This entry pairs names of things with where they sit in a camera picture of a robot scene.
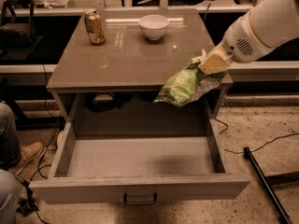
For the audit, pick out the black metal stand leg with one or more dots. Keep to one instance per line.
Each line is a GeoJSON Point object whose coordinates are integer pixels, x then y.
{"type": "Point", "coordinates": [269, 181]}

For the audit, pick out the person's knee in jeans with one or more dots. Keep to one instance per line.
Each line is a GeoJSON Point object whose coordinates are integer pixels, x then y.
{"type": "Point", "coordinates": [9, 197]}

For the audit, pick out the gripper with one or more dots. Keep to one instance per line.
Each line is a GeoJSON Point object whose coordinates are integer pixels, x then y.
{"type": "Point", "coordinates": [244, 41]}

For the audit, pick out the open top drawer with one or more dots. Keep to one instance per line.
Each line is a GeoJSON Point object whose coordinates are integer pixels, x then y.
{"type": "Point", "coordinates": [89, 169]}

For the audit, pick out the green jalapeno chip bag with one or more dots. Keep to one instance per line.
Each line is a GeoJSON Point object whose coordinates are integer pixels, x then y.
{"type": "Point", "coordinates": [188, 84]}

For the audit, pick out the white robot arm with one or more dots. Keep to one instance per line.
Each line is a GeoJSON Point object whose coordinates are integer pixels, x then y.
{"type": "Point", "coordinates": [265, 27]}

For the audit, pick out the gold soda can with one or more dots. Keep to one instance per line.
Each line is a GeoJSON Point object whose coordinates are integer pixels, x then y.
{"type": "Point", "coordinates": [93, 24]}

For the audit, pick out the white ceramic bowl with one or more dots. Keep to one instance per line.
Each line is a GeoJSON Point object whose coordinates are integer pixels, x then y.
{"type": "Point", "coordinates": [153, 27]}

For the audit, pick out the tan leather shoe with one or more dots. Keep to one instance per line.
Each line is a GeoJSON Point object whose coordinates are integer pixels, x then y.
{"type": "Point", "coordinates": [28, 154]}

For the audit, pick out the black drawer handle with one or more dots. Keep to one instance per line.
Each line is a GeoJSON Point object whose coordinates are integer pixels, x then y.
{"type": "Point", "coordinates": [140, 200]}

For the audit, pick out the black bag on shelf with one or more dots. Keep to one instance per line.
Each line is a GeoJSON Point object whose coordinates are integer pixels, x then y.
{"type": "Point", "coordinates": [17, 40]}

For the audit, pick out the person's leg in jeans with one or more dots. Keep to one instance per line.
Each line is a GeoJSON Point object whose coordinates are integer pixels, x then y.
{"type": "Point", "coordinates": [10, 150]}

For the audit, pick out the grey drawer cabinet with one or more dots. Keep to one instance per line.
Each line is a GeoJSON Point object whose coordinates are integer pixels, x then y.
{"type": "Point", "coordinates": [108, 90]}

